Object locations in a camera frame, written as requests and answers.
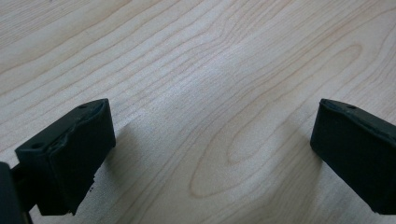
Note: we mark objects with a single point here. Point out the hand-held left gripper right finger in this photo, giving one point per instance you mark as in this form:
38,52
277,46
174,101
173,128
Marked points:
358,149

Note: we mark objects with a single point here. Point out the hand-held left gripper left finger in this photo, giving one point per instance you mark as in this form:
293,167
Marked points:
73,155

